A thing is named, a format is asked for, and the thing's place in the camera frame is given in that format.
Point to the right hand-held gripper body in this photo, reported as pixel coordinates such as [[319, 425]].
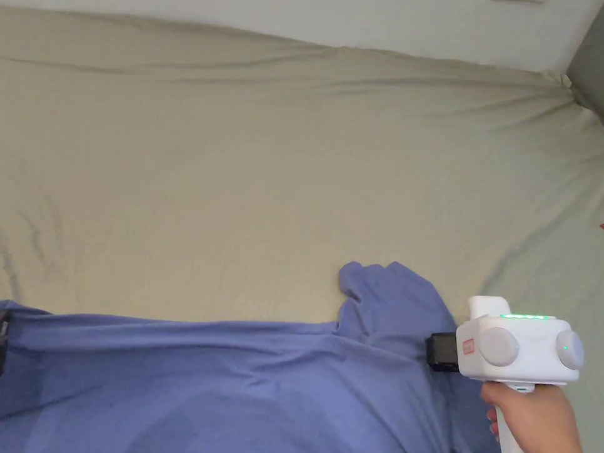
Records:
[[522, 346]]

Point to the blue shirt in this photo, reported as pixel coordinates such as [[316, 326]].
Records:
[[215, 388]]

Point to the person's right hand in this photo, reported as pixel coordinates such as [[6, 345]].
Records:
[[544, 422]]

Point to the bed with beige sheet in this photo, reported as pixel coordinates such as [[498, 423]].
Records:
[[264, 175]]

